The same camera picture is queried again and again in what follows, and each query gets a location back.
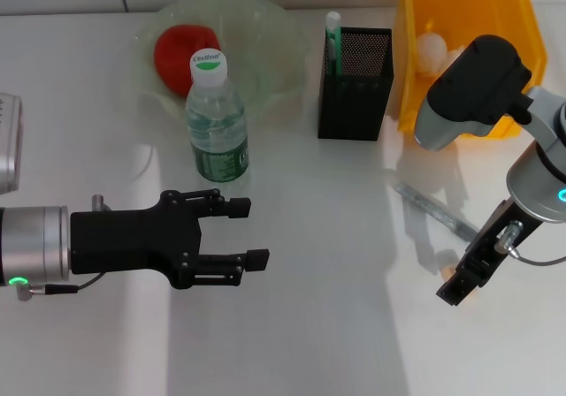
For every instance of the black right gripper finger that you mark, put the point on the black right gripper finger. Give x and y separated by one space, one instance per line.
468 272

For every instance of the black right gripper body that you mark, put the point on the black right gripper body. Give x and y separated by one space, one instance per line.
528 223

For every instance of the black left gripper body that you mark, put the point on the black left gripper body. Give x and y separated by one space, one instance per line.
128 241

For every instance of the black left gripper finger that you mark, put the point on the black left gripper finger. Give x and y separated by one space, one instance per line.
239 207
258 259

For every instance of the orange eraser white end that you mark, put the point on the orange eraser white end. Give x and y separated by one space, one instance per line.
447 272

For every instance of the clear water bottle green label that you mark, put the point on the clear water bottle green label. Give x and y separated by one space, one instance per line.
216 117

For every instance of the red-orange fruit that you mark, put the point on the red-orange fruit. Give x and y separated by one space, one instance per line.
174 55

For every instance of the green utility knife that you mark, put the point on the green utility knife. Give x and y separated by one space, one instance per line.
332 47

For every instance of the white paper ball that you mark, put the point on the white paper ball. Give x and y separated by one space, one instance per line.
431 49

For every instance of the pale green glass fruit bowl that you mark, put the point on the pale green glass fruit bowl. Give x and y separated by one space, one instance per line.
265 60

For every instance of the black mesh pen holder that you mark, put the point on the black mesh pen holder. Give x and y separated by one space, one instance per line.
354 104

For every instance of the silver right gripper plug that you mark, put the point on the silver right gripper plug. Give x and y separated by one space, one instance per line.
507 237

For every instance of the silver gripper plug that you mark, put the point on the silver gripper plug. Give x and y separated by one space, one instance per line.
507 237
99 203

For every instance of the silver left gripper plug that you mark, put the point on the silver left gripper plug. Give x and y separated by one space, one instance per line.
99 203

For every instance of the silver staples strip clear wrapper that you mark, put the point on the silver staples strip clear wrapper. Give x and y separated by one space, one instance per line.
433 208

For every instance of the yellow plastic bin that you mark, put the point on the yellow plastic bin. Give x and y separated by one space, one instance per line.
468 7

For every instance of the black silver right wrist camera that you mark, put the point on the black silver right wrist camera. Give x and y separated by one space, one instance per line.
477 86

